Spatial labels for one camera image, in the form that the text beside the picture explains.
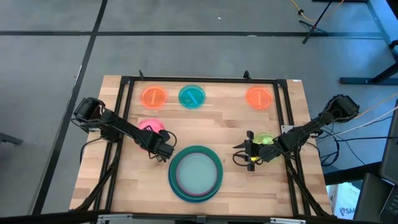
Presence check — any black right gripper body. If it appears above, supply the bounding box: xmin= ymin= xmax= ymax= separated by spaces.
xmin=245 ymin=131 xmax=275 ymax=172

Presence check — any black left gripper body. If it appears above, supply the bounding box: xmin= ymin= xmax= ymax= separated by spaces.
xmin=149 ymin=129 xmax=175 ymax=161

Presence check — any small green translucent plate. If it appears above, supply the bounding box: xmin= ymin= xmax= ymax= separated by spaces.
xmin=252 ymin=133 xmax=282 ymax=162

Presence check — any small pink translucent plate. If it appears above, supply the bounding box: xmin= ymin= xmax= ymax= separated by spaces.
xmin=137 ymin=118 xmax=166 ymax=152

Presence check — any large green plastic plate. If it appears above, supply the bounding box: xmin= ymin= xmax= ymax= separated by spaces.
xmin=168 ymin=145 xmax=224 ymax=203

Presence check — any medium magenta plastic plate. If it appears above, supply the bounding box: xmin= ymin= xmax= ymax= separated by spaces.
xmin=175 ymin=151 xmax=219 ymax=197

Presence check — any medium grey-blue plastic plate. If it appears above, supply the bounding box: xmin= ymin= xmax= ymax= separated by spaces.
xmin=177 ymin=154 xmax=218 ymax=195

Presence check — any small orange translucent plate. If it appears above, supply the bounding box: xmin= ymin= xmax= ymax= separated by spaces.
xmin=139 ymin=86 xmax=169 ymax=110
xmin=246 ymin=86 xmax=274 ymax=110

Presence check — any small teal translucent plate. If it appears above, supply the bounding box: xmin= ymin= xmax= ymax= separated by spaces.
xmin=178 ymin=84 xmax=206 ymax=110

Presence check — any black table foot bar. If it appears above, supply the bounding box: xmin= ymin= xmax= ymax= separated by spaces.
xmin=323 ymin=161 xmax=383 ymax=185

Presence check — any white printed box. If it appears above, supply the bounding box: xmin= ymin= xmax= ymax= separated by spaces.
xmin=326 ymin=182 xmax=361 ymax=220

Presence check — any black computer case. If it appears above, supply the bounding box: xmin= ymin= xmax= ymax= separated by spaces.
xmin=353 ymin=172 xmax=398 ymax=224

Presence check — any dark grey monitor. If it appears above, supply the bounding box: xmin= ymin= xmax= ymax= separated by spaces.
xmin=379 ymin=99 xmax=398 ymax=184

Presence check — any black tripod stand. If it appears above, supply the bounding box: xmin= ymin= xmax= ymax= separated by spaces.
xmin=298 ymin=0 xmax=333 ymax=44

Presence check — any black support beam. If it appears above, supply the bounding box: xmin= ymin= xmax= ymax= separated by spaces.
xmin=0 ymin=210 xmax=398 ymax=224

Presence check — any black furniture foot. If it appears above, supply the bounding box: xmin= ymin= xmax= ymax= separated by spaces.
xmin=0 ymin=132 xmax=23 ymax=146

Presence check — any black cable bundle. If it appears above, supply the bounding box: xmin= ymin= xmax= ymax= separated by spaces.
xmin=318 ymin=124 xmax=366 ymax=167

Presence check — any silver metal bracket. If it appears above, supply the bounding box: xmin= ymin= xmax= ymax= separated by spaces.
xmin=98 ymin=214 xmax=137 ymax=224
xmin=269 ymin=217 xmax=307 ymax=224

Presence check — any black metal table frame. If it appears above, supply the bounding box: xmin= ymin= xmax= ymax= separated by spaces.
xmin=70 ymin=70 xmax=338 ymax=218

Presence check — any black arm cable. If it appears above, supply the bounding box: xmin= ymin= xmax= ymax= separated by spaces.
xmin=79 ymin=136 xmax=108 ymax=166

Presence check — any dark desk frame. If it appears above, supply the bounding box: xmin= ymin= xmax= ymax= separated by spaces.
xmin=338 ymin=0 xmax=398 ymax=85

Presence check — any white cable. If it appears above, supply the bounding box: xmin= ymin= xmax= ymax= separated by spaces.
xmin=335 ymin=105 xmax=398 ymax=136

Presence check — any orange extension cable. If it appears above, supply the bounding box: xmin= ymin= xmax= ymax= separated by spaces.
xmin=357 ymin=93 xmax=398 ymax=118

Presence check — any thin yellow floor cable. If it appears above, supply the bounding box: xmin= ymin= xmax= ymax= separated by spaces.
xmin=290 ymin=0 xmax=345 ymax=22

